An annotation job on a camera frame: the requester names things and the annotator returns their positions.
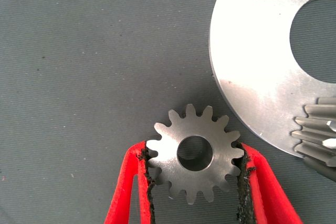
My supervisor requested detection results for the small steel planetary gear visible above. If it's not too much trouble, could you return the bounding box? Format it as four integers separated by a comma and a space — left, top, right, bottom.
145, 103, 245, 205
291, 97, 336, 183

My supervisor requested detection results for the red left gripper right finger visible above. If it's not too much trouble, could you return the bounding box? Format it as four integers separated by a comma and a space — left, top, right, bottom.
235, 142, 304, 224

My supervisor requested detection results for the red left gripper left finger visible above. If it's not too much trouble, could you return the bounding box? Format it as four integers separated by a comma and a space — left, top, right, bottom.
103, 140, 158, 224

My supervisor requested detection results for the dark grey table cloth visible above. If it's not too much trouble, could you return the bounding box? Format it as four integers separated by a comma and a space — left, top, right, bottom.
0, 0, 336, 224

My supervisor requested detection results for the round metal carrier plate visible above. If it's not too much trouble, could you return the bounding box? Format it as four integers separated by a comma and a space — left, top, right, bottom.
209, 0, 336, 158

